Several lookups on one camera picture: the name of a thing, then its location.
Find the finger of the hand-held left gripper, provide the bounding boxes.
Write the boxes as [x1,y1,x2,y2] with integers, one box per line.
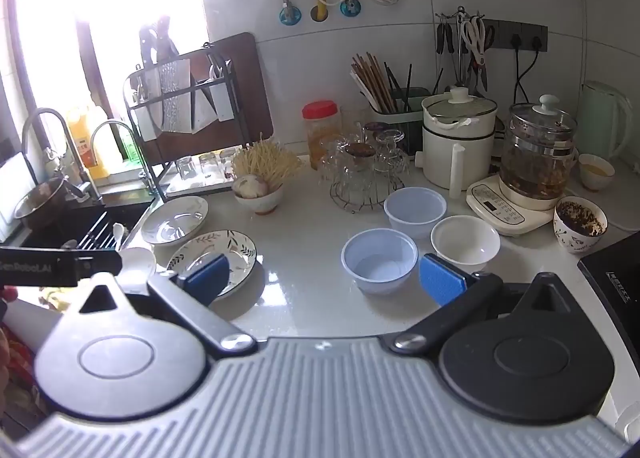
[75,249,123,283]

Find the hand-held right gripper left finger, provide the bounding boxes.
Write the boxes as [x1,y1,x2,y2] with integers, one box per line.
[65,254,258,359]

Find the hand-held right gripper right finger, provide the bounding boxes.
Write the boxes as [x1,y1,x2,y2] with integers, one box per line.
[387,254,576,354]

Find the leaf pattern ceramic plate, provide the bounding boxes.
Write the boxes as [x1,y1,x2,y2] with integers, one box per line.
[167,230,258,299]

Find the translucent plastic bowl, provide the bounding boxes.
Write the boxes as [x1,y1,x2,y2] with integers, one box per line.
[341,229,418,295]
[384,187,447,240]

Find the white ceramic spoon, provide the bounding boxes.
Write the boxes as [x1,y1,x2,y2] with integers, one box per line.
[119,247,157,289]

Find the yellow cloth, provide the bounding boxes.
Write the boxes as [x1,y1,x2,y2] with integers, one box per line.
[39,287,77,313]

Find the white ceramic bowl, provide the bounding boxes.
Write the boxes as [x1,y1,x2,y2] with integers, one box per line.
[431,216,501,273]

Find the black sink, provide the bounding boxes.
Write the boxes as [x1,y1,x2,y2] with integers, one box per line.
[0,190,157,253]

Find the steel pot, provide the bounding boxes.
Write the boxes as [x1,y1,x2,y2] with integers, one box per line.
[14,178,69,232]

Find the white plate with faint pattern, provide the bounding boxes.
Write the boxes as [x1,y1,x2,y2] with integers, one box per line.
[141,196,209,245]

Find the bowl with garlic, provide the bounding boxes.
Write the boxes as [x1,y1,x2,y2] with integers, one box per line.
[233,175,285,215]

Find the red patterned cloth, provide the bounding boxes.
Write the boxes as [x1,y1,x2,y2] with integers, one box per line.
[0,328,43,419]

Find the orange liquid bottle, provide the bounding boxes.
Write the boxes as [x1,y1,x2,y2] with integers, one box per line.
[67,106,109,179]

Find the green bottle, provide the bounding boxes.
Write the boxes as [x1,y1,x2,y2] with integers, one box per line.
[117,125,142,162]

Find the bunch of dried noodles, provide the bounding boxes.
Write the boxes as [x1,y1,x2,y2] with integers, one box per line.
[232,134,305,187]

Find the white electric cooking pot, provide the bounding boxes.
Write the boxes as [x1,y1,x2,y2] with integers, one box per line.
[415,86,498,199]

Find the small chrome faucet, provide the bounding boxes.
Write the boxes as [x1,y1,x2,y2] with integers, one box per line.
[90,120,167,205]

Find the patterned bowl with tea residue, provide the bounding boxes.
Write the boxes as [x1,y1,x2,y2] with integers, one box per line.
[553,196,608,255]

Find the tall chrome faucet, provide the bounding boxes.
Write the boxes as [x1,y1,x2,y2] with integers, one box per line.
[22,108,103,203]

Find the brown topped glass cup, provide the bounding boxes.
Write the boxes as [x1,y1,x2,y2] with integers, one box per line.
[345,142,376,173]

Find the glass health kettle with base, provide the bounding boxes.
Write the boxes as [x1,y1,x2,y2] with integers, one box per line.
[466,95,579,237]

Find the black metal knife rack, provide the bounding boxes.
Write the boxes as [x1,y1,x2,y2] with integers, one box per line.
[124,44,237,199]

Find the green chopstick holder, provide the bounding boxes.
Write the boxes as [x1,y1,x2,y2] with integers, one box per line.
[370,86,432,156]

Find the steel cleaver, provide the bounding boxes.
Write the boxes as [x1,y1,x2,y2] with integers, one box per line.
[192,72,232,131]

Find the black induction cooker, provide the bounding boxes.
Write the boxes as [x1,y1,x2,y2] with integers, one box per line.
[577,232,640,339]

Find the patterned cleaver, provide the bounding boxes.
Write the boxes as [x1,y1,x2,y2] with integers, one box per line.
[158,60,194,133]

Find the tall clear glass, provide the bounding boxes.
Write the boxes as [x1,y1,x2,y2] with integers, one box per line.
[340,108,369,141]

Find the red lid plastic jar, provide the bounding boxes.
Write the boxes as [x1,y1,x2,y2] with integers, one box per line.
[302,101,341,170]

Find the small bowl with yellow liquid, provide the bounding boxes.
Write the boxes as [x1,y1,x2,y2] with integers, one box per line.
[578,154,616,192]

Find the brown cutting board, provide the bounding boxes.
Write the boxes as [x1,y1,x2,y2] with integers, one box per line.
[145,32,274,166]

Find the black utensils in holder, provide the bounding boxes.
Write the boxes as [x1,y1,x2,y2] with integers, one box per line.
[384,62,416,111]

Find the bundle of wooden chopsticks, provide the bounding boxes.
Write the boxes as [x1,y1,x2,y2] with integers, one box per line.
[351,52,397,113]

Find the pale green electric kettle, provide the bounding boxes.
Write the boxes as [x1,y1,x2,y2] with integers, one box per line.
[580,81,634,159]

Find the kitchen scissors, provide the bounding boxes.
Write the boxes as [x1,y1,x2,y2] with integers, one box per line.
[461,16,490,92]

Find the hanging black utensils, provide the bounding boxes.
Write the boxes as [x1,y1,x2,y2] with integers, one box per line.
[435,10,469,88]

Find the metal wire cup rack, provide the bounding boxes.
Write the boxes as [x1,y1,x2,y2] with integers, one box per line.
[329,173,406,213]

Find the wire rack of glass cups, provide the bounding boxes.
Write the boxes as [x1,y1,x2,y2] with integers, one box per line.
[320,123,411,193]

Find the black power cable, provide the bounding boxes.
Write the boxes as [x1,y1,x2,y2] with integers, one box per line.
[509,35,547,106]

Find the dark handled knife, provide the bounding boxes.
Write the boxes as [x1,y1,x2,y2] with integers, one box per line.
[139,16,179,66]

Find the black wall power strip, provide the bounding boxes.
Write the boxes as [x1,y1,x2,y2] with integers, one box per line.
[481,18,549,51]

